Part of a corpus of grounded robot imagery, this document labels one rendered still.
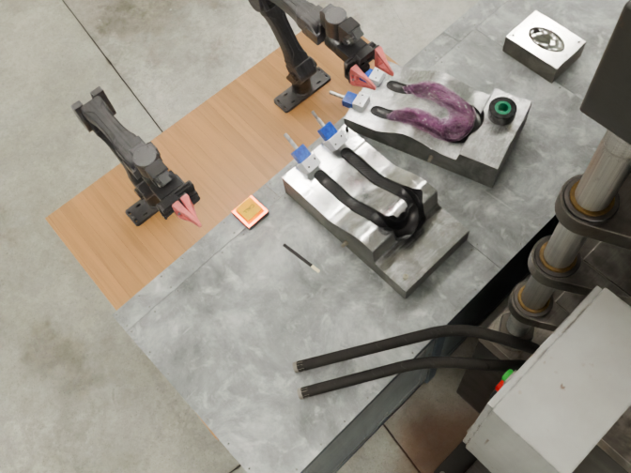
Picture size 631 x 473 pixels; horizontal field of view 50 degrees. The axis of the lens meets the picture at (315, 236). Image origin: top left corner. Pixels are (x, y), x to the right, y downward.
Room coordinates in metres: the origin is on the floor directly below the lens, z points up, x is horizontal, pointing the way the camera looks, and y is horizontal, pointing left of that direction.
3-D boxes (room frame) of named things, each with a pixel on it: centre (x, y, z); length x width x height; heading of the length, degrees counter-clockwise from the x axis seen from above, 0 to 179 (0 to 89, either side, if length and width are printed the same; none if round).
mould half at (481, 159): (1.17, -0.44, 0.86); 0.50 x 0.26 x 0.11; 50
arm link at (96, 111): (1.11, 0.46, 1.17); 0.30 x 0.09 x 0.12; 30
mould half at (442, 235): (0.91, -0.18, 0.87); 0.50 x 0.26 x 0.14; 33
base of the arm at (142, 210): (1.12, 0.46, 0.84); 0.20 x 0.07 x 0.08; 120
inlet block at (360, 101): (1.30, -0.19, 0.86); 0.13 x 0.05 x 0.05; 50
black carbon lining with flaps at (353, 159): (0.93, -0.18, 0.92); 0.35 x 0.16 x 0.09; 33
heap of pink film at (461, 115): (1.17, -0.43, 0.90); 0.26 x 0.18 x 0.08; 50
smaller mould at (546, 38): (1.36, -0.85, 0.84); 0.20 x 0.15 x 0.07; 33
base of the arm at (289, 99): (1.42, -0.06, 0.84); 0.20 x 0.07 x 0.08; 120
